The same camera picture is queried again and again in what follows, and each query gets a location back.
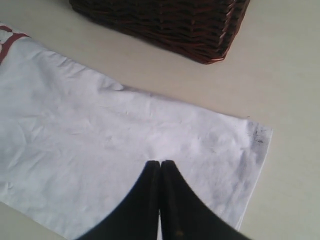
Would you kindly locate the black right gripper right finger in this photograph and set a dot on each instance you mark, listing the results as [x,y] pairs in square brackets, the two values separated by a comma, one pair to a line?
[183,215]

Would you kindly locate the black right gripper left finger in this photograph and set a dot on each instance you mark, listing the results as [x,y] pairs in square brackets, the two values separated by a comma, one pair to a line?
[137,216]

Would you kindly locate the white t-shirt red lettering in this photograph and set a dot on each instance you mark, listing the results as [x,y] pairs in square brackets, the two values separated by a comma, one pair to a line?
[73,141]

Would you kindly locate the dark brown wicker basket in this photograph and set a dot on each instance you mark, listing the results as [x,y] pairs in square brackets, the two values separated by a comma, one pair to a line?
[201,30]

